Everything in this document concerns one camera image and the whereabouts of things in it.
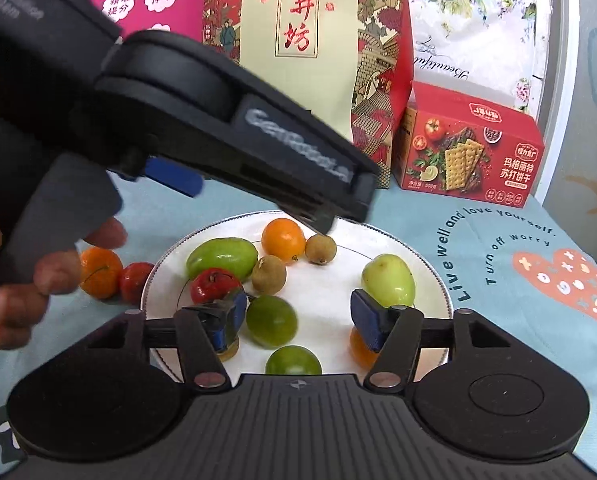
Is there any red wax apple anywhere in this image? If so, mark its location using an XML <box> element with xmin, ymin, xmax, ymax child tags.
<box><xmin>118</xmin><ymin>262</ymin><xmax>155</xmax><ymax>305</ymax></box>
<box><xmin>190</xmin><ymin>268</ymin><xmax>244</xmax><ymax>305</ymax></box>

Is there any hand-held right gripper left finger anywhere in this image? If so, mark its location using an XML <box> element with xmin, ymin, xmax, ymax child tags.
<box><xmin>78</xmin><ymin>287</ymin><xmax>249</xmax><ymax>393</ymax></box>

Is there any green tangerine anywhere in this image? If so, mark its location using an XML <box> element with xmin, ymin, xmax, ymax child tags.
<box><xmin>246</xmin><ymin>295</ymin><xmax>299</xmax><ymax>349</ymax></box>

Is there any white floral bag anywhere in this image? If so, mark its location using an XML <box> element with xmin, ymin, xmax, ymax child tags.
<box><xmin>403</xmin><ymin>0</ymin><xmax>551</xmax><ymax>111</ymax></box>

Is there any green jujube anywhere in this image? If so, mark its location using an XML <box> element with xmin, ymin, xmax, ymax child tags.
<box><xmin>361</xmin><ymin>253</ymin><xmax>416</xmax><ymax>309</ymax></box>
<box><xmin>186</xmin><ymin>237</ymin><xmax>259</xmax><ymax>281</ymax></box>

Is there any patterned paper gift bag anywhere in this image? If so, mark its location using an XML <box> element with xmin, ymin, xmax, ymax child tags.
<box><xmin>202</xmin><ymin>0</ymin><xmax>414</xmax><ymax>190</ymax></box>

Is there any orange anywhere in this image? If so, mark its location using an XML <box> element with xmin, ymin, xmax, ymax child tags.
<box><xmin>80</xmin><ymin>247</ymin><xmax>124</xmax><ymax>300</ymax></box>
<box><xmin>261</xmin><ymin>217</ymin><xmax>306</xmax><ymax>263</ymax></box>
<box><xmin>349</xmin><ymin>327</ymin><xmax>381</xmax><ymax>368</ymax></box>

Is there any green tomato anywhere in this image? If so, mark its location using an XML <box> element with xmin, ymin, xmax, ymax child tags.
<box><xmin>265</xmin><ymin>345</ymin><xmax>323</xmax><ymax>376</ymax></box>

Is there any white plate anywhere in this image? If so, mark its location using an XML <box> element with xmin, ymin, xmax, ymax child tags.
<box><xmin>141</xmin><ymin>210</ymin><xmax>454</xmax><ymax>377</ymax></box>

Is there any brown longan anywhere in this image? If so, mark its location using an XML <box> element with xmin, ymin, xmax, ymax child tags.
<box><xmin>217</xmin><ymin>335</ymin><xmax>240</xmax><ymax>362</ymax></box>

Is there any brown kiwi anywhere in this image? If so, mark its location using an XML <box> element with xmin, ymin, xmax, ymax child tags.
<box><xmin>305</xmin><ymin>234</ymin><xmax>337</xmax><ymax>264</ymax></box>
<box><xmin>251</xmin><ymin>255</ymin><xmax>287</xmax><ymax>296</ymax></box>

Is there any teal printed tablecloth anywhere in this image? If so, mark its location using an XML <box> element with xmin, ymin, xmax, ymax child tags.
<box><xmin>0</xmin><ymin>170</ymin><xmax>597</xmax><ymax>480</ymax></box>

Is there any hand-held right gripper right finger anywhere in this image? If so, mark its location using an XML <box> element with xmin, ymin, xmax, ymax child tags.
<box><xmin>349</xmin><ymin>288</ymin><xmax>521</xmax><ymax>392</ymax></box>

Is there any red cracker box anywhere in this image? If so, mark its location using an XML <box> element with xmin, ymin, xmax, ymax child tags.
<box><xmin>389</xmin><ymin>80</ymin><xmax>545</xmax><ymax>209</ymax></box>

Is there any person's left hand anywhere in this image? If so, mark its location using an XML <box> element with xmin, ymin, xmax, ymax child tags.
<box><xmin>0</xmin><ymin>180</ymin><xmax>128</xmax><ymax>351</ymax></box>

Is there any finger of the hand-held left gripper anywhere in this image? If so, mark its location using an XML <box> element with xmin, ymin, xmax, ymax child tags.
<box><xmin>120</xmin><ymin>157</ymin><xmax>203</xmax><ymax>197</ymax></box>
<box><xmin>153</xmin><ymin>92</ymin><xmax>380</xmax><ymax>235</ymax></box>

